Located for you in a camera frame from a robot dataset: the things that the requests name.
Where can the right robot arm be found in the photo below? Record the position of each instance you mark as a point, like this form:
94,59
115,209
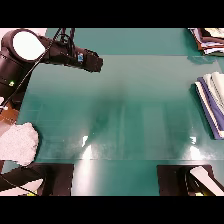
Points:
176,180

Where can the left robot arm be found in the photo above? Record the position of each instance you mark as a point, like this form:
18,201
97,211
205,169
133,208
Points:
20,63

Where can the white textured garment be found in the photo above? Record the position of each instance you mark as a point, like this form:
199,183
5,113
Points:
16,143

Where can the folded white garment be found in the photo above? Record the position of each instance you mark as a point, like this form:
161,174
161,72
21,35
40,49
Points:
216,88

